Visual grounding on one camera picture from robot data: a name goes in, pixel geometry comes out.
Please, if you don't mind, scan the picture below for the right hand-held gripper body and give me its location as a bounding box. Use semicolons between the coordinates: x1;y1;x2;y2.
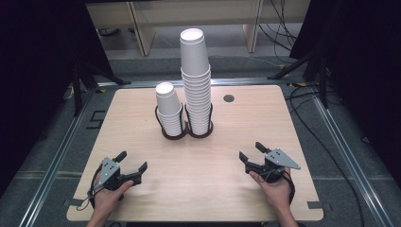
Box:
256;148;302;184

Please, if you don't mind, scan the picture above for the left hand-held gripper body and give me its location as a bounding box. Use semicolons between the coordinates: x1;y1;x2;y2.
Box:
93;156;134;192

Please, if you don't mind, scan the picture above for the black wire cup holder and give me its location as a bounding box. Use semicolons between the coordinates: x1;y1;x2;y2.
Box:
153;101;215;141

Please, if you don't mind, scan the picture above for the short stack of white cups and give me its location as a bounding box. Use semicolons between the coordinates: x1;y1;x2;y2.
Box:
154;81;185;137

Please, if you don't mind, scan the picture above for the tall stack of white cups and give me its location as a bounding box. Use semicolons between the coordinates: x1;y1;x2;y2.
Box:
179;27;213;137

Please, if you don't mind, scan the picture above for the person's left hand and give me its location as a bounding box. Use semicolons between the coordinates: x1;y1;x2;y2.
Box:
93;180;134;216

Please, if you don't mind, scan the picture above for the person's right hand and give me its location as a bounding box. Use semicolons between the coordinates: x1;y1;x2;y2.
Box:
248;166;293;211

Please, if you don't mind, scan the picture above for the black tripod stand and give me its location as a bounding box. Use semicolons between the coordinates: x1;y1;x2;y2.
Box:
267;46;331;110
70;55;132;118

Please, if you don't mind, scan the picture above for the dark curtain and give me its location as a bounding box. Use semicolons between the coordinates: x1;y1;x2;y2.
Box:
0;0;112;193
288;0;401;183

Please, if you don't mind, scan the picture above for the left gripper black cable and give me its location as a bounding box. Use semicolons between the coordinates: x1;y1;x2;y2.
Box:
76;166;106;212

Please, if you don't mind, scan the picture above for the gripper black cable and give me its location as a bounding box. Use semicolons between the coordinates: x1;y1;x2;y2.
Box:
258;167;297;206
76;166;106;212

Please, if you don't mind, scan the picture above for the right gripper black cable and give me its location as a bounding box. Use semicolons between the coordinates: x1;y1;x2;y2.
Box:
258;167;297;206

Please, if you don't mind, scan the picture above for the long black floor cable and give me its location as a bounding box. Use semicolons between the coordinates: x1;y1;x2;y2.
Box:
284;84;366;227

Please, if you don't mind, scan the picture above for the metal floor rail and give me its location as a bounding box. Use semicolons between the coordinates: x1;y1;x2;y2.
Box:
96;77;287;90
18;87;97;227
309;90;395;227

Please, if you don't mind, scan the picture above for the bundle of hanging black cables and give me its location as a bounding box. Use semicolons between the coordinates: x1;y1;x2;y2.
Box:
257;0;300;65

